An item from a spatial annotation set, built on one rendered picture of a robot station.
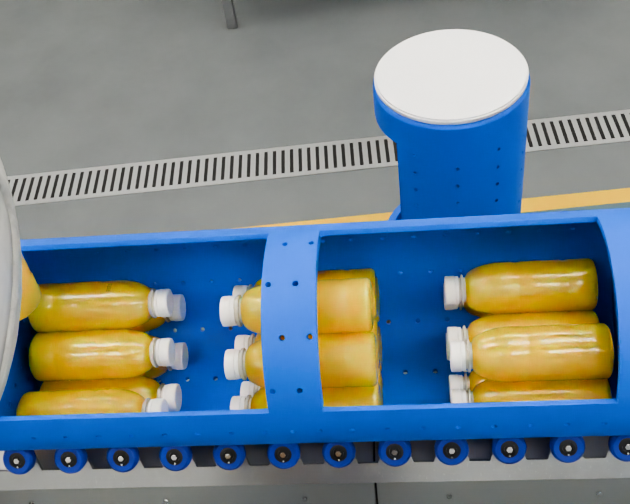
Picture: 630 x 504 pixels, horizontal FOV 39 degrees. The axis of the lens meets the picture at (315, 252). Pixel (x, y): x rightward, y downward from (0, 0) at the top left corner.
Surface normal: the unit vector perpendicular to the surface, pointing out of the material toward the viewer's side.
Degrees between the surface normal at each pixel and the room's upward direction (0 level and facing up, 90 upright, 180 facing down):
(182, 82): 0
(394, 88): 0
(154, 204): 0
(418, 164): 90
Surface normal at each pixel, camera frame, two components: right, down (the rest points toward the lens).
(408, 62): -0.11, -0.68
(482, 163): 0.28, 0.68
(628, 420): -0.04, 0.77
